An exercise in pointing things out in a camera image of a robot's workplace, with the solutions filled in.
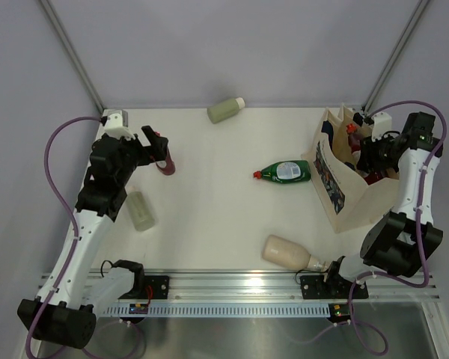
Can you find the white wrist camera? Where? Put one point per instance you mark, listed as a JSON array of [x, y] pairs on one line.
[[380, 123], [115, 124]]

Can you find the sage green bottle white cap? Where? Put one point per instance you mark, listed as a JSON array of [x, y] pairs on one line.
[[225, 110]]

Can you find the small circuit board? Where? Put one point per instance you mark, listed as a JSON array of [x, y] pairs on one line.
[[138, 309], [339, 313]]

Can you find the small dark red soap bottle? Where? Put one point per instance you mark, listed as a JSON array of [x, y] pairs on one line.
[[166, 166]]

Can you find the aluminium mounting rail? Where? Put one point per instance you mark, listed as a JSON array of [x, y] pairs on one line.
[[276, 286]]

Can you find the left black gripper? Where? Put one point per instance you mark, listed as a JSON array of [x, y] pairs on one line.
[[156, 152]]

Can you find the left aluminium frame post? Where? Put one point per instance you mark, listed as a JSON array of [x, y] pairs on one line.
[[57, 26]]

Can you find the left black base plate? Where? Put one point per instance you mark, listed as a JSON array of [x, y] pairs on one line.
[[156, 287]]

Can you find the pale green translucent bottle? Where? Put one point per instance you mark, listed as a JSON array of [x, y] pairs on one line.
[[139, 211]]

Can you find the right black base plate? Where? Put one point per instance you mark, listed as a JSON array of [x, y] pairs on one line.
[[319, 286]]

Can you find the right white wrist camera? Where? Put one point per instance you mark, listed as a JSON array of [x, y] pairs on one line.
[[380, 123]]

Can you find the beige cream bottle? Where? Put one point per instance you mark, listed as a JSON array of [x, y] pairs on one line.
[[291, 255]]

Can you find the white slotted cable duct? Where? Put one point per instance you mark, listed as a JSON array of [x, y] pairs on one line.
[[222, 310]]

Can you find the green dish soap bottle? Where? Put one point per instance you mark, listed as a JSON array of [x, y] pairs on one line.
[[285, 172]]

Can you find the left small circuit board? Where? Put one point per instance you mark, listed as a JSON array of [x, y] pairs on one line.
[[138, 309]]

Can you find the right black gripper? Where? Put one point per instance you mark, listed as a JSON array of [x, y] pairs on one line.
[[368, 161]]

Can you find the large magenta dish soap bottle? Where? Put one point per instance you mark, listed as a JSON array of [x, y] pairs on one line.
[[354, 137]]

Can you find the right aluminium frame post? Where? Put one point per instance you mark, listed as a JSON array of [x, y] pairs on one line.
[[411, 26]]

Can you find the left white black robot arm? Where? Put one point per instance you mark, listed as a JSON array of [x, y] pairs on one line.
[[63, 311]]

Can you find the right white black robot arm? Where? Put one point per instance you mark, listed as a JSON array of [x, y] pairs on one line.
[[401, 242]]

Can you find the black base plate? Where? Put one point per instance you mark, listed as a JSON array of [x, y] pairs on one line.
[[319, 286], [156, 287]]

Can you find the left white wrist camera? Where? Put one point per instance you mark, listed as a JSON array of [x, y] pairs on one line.
[[115, 124]]

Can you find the right small circuit board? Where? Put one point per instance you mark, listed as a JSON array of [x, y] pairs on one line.
[[339, 313]]

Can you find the aluminium frame post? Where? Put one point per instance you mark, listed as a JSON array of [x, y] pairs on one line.
[[57, 26], [411, 26]]

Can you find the beige canvas tote bag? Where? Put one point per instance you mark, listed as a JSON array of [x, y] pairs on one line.
[[349, 201]]

